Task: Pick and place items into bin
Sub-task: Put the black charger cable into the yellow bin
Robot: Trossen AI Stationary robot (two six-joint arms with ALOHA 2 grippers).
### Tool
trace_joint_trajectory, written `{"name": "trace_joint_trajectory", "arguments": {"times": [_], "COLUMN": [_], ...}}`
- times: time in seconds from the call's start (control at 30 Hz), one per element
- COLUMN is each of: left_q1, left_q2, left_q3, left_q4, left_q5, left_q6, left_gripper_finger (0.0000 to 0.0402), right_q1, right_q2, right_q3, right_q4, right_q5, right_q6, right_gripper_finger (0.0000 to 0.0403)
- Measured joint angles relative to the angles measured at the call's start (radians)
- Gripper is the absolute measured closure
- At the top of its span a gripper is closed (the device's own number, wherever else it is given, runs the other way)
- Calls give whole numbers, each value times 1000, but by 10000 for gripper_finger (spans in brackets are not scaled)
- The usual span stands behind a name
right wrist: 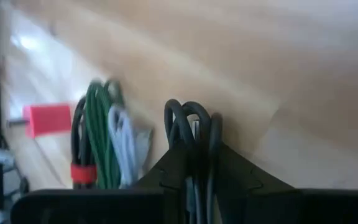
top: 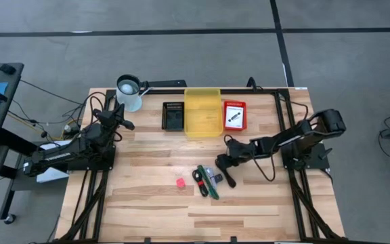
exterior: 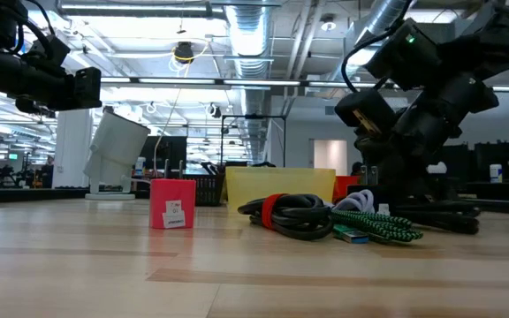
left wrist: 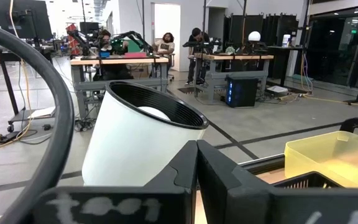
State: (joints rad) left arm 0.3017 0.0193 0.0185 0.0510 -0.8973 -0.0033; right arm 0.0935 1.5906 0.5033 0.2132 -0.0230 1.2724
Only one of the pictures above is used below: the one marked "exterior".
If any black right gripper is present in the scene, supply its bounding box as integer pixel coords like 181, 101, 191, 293
334, 74, 499, 201

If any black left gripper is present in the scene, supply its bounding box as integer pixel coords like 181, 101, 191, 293
13, 65, 103, 120

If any white usb cable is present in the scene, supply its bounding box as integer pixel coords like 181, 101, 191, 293
333, 189, 376, 214

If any green black braided cable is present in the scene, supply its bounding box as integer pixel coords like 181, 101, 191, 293
330, 208, 425, 246

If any thick black cable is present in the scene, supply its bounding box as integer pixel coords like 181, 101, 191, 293
390, 200, 482, 236

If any black cable with red strap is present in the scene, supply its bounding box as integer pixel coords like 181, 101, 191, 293
237, 192, 336, 243

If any pink charger plug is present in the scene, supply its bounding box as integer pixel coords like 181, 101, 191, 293
148, 158, 198, 231

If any white tilted bin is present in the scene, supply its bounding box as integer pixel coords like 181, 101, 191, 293
82, 109, 152, 201

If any yellow translucent plastic bin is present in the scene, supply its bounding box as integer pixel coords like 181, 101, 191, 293
224, 166, 338, 213

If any white building column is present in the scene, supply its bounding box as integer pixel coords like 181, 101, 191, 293
51, 108, 94, 190

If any red slotted plastic basket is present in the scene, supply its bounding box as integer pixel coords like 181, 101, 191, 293
332, 174, 362, 205

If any black equipment cabinet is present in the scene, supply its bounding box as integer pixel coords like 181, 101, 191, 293
474, 140, 509, 183

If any black computer monitor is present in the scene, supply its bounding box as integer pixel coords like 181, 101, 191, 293
141, 135, 188, 171

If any black slotted plastic basket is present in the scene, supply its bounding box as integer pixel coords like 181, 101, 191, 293
182, 172, 227, 208

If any overhead led light bar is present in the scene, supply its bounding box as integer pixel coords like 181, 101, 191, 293
99, 76, 509, 94

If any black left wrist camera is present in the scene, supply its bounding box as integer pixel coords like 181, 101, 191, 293
27, 34, 71, 68

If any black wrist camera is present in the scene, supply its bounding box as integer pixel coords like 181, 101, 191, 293
363, 18, 443, 92
27, 34, 71, 68

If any black overhead camera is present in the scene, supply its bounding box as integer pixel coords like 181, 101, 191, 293
173, 41, 195, 65

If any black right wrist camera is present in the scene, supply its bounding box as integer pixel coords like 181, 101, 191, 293
363, 18, 443, 92

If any black aluminium table frame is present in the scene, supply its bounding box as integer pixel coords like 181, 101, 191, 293
0, 178, 509, 216

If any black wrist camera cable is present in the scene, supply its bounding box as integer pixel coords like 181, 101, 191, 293
340, 0, 415, 95

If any spiral silver ventilation duct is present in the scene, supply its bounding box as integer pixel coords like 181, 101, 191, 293
328, 0, 410, 81

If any ribbed silver ventilation duct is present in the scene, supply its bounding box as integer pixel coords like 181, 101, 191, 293
224, 0, 274, 80

